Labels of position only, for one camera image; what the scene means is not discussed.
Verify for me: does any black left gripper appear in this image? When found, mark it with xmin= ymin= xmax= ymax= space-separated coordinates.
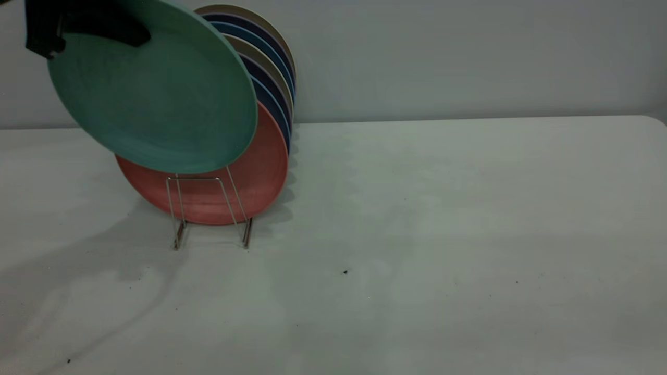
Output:
xmin=24 ymin=0 xmax=152 ymax=59

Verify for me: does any green round plate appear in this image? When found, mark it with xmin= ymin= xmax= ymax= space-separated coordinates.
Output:
xmin=47 ymin=0 xmax=258 ymax=174

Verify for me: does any beige round plate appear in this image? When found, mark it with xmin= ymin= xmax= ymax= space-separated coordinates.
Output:
xmin=193 ymin=4 xmax=298 ymax=80
xmin=223 ymin=34 xmax=294 ymax=118

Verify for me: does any navy plate with purple rim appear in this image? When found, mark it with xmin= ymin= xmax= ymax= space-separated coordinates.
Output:
xmin=200 ymin=13 xmax=297 ymax=87
xmin=238 ymin=52 xmax=293 ymax=123

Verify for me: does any teal blue round plate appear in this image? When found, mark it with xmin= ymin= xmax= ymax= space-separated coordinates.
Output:
xmin=209 ymin=22 xmax=295 ymax=101

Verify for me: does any red round plate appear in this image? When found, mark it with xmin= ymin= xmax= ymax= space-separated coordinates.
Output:
xmin=115 ymin=102 xmax=289 ymax=226

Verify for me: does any metal wire plate rack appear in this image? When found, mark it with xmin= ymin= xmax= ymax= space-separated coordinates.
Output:
xmin=165 ymin=166 xmax=255 ymax=250

